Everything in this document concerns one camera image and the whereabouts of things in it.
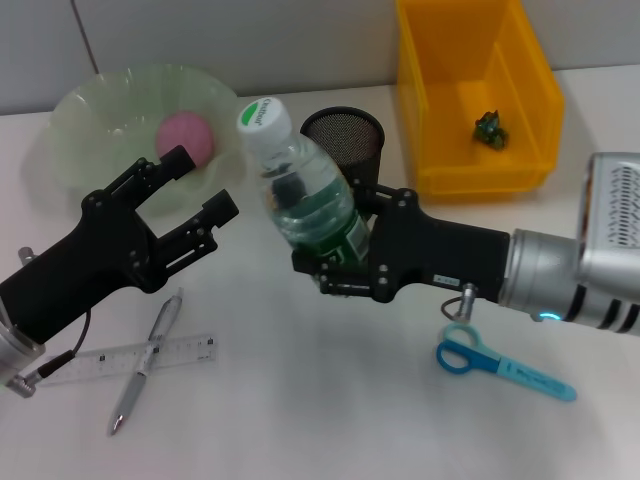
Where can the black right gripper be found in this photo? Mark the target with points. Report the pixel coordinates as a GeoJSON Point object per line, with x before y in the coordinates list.
{"type": "Point", "coordinates": [440, 255]}

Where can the clear green-label water bottle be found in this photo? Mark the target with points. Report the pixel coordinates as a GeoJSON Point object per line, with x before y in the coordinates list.
{"type": "Point", "coordinates": [310, 165]}

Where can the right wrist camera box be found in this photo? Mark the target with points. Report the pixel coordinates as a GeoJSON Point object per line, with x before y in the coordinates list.
{"type": "Point", "coordinates": [610, 210]}

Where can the clear plastic ruler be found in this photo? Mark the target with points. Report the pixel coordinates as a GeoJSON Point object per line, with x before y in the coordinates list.
{"type": "Point", "coordinates": [190, 347]}

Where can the green plastic wrapper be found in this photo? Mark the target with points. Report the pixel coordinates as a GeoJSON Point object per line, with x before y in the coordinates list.
{"type": "Point", "coordinates": [491, 131]}

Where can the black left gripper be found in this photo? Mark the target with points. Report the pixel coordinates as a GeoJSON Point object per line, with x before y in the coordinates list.
{"type": "Point", "coordinates": [90, 260]}

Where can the blue scissors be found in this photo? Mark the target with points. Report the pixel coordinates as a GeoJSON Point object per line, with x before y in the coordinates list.
{"type": "Point", "coordinates": [525, 375]}

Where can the yellow plastic bin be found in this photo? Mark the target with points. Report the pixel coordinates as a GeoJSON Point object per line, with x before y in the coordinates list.
{"type": "Point", "coordinates": [450, 150]}

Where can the silver pen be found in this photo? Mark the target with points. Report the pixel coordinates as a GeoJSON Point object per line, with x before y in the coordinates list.
{"type": "Point", "coordinates": [131, 385]}

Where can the pale green wavy fruit plate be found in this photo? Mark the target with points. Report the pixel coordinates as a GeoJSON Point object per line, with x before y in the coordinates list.
{"type": "Point", "coordinates": [90, 120]}

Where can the pink peach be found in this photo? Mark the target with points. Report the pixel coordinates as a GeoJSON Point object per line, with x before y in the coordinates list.
{"type": "Point", "coordinates": [190, 132]}

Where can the black mesh pen holder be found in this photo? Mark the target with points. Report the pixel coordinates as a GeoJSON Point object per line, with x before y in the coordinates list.
{"type": "Point", "coordinates": [350, 140]}

